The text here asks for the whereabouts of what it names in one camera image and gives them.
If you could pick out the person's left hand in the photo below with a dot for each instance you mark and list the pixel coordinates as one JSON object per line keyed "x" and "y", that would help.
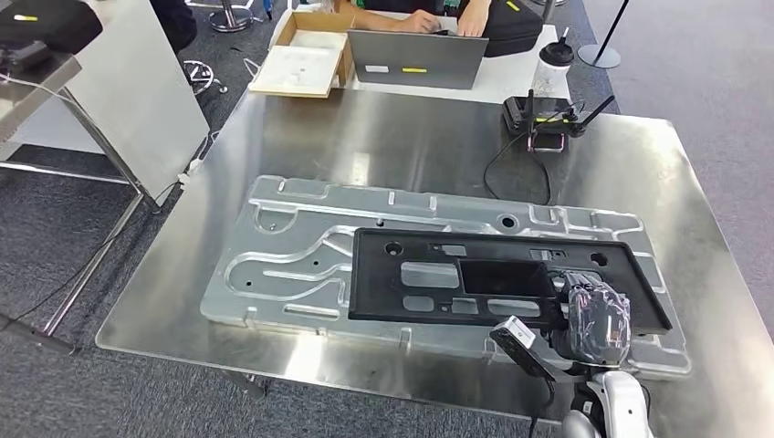
{"x": 473, "y": 27}

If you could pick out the person's right hand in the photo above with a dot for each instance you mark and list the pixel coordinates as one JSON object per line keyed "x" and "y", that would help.
{"x": 420, "y": 22}

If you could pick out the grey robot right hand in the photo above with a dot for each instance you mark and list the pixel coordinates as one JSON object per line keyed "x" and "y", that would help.
{"x": 595, "y": 326}

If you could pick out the black plastic plate bracket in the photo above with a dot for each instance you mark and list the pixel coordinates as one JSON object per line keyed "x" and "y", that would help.
{"x": 375, "y": 284}

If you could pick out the person's left forearm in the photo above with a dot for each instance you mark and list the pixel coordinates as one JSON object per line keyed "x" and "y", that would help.
{"x": 477, "y": 7}

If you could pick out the person's right forearm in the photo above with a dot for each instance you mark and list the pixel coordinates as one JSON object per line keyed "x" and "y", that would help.
{"x": 375, "y": 21}

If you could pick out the stainless steel workbench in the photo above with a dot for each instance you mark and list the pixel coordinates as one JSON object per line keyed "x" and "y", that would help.
{"x": 393, "y": 139}

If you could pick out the grey laptop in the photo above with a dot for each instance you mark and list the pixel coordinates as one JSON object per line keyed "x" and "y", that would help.
{"x": 435, "y": 54}

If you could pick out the black bag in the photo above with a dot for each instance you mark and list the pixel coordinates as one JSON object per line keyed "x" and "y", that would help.
{"x": 54, "y": 24}
{"x": 514, "y": 30}

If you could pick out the white table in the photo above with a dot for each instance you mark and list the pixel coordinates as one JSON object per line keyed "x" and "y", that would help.
{"x": 508, "y": 78}

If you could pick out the clear bottle with black cap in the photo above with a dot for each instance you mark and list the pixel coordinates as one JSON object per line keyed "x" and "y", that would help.
{"x": 551, "y": 72}

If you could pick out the black router with antennas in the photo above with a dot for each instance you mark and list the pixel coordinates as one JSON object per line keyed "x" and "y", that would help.
{"x": 532, "y": 115}

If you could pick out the open cardboard box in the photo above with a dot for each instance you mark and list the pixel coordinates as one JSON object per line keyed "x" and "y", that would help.
{"x": 296, "y": 69}

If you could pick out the small pink framed device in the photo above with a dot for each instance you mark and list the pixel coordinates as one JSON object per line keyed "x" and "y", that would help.
{"x": 547, "y": 143}

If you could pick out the chrome chair base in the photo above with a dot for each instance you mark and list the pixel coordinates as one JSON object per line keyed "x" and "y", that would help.
{"x": 230, "y": 21}
{"x": 199, "y": 75}

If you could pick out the stamped sheet metal panel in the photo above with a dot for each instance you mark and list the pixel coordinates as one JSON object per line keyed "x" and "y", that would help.
{"x": 284, "y": 254}

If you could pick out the white plug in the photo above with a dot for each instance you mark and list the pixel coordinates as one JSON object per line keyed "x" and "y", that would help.
{"x": 184, "y": 179}

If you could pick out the white side panel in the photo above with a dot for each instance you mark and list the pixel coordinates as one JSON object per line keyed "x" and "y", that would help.
{"x": 139, "y": 90}

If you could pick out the dark grey device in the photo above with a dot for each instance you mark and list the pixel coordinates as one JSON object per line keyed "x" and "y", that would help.
{"x": 21, "y": 57}

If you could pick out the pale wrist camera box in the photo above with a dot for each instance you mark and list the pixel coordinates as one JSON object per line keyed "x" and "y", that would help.
{"x": 511, "y": 331}

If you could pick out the black stanchion post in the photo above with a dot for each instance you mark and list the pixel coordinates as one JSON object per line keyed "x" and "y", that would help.
{"x": 598, "y": 57}

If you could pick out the steel frame table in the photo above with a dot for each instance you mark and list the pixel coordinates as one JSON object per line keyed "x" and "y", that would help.
{"x": 30, "y": 103}

